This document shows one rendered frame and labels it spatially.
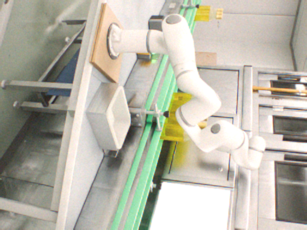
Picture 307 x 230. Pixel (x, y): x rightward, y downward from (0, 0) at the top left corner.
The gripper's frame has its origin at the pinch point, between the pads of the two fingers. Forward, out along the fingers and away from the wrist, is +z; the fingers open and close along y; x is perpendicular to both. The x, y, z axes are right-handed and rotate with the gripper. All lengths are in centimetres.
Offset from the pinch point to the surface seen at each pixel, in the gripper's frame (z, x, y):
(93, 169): 31, 41, 10
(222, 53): 151, -511, -313
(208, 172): -7.0, 10.3, -12.4
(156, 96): 24.6, -3.7, 13.6
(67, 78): 78, 1, 14
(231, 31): 147, -576, -286
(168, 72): 27.5, -21.8, 13.8
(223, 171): -13.4, 6.5, -12.4
